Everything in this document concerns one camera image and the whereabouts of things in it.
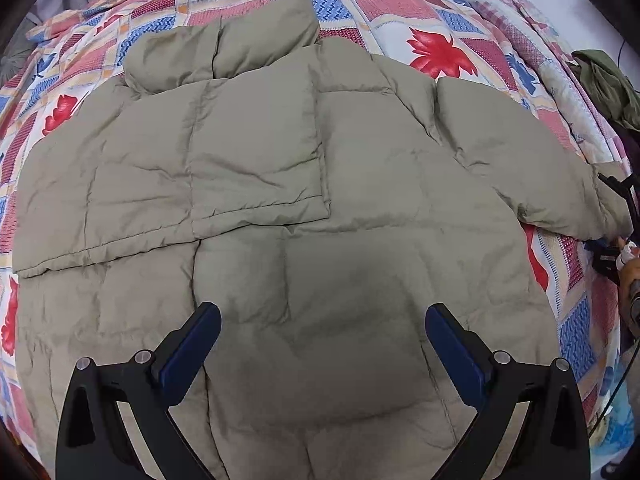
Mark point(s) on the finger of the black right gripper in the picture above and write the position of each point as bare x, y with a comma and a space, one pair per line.
625, 188

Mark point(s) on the olive green garment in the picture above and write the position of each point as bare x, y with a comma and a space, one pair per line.
608, 88

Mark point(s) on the patchwork leaf pattern quilt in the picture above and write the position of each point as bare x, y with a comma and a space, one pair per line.
78, 49

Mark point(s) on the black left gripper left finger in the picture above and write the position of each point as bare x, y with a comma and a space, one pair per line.
93, 442

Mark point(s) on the khaki puffer jacket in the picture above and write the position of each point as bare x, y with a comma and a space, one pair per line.
323, 197

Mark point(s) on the grey round pleated cushion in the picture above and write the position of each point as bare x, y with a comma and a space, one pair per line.
16, 53

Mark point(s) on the person's right hand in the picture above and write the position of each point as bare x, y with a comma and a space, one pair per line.
627, 274

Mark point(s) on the pink plaid folded blanket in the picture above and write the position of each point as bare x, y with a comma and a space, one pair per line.
538, 44

